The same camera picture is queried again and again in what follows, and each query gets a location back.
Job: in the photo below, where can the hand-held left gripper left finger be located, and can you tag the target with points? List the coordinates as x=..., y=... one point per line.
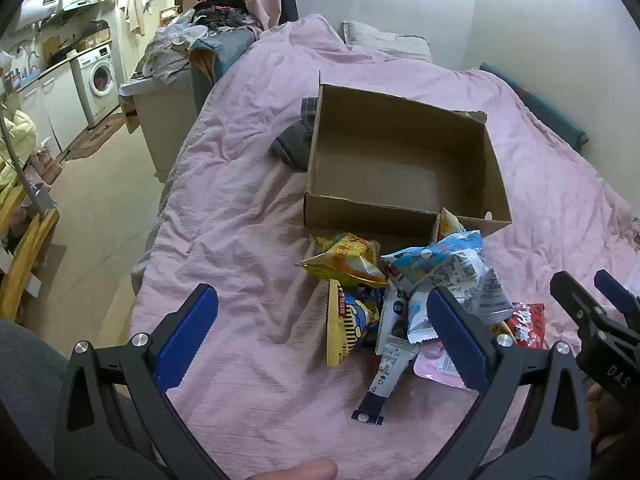
x=187, y=340

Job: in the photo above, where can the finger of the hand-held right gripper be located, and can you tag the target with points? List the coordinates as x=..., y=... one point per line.
x=617, y=295
x=575, y=300

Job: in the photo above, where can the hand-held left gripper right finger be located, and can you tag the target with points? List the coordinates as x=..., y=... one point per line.
x=457, y=340

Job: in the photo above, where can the pink packet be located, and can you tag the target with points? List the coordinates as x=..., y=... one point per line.
x=430, y=365

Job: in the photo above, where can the small white packet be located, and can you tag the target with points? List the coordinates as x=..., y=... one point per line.
x=420, y=320

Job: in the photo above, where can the red packet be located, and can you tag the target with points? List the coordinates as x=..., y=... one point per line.
x=530, y=325

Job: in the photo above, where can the white packet with blue dot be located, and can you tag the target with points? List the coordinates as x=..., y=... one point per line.
x=395, y=310

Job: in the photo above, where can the white packet with dark end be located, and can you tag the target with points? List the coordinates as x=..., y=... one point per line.
x=390, y=370

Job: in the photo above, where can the silver snack bag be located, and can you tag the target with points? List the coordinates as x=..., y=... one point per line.
x=435, y=255

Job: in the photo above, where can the yellow striped cartoon packet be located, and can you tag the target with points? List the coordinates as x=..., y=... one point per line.
x=350, y=325

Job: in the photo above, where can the gold peanut packet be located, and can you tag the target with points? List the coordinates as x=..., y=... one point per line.
x=447, y=225

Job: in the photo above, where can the yellow orange chip packet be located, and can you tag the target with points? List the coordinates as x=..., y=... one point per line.
x=350, y=260

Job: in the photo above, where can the brown cardboard box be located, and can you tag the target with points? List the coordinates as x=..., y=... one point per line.
x=390, y=170

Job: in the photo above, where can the person's right hand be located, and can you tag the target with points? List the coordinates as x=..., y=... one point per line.
x=602, y=420

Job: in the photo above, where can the person's left hand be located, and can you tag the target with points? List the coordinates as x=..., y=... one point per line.
x=295, y=471

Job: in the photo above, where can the pink blanket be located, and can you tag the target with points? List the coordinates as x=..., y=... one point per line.
x=250, y=210

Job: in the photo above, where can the person's grey trouser leg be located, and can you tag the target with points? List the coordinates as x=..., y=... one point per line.
x=30, y=385

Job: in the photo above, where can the wooden chair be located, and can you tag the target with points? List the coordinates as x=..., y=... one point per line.
x=25, y=255

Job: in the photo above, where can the teal cushion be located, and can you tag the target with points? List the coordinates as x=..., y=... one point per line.
x=540, y=105

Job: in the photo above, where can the white drawer chest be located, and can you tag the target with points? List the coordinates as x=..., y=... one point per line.
x=160, y=125

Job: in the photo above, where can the dark grey cloth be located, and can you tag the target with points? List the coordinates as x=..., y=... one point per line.
x=292, y=145

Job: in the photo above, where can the brown patterned rug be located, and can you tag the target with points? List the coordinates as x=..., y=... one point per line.
x=95, y=137

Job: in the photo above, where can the pale yellow jacket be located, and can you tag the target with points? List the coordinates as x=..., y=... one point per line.
x=20, y=132

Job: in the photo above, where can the white kitchen cabinet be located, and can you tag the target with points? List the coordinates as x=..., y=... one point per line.
x=55, y=105

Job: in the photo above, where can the white washing machine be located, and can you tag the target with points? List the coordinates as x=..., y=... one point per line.
x=100, y=77

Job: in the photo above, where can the blue jeans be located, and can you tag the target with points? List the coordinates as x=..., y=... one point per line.
x=220, y=55

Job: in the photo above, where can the pile of clothes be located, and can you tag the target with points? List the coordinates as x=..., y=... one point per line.
x=170, y=45

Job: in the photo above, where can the grey white pillow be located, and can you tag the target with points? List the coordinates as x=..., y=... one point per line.
x=385, y=40

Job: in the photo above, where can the hanging cream towel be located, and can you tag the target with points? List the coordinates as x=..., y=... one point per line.
x=135, y=10

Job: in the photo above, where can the white water heater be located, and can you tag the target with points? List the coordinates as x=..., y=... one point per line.
x=37, y=7

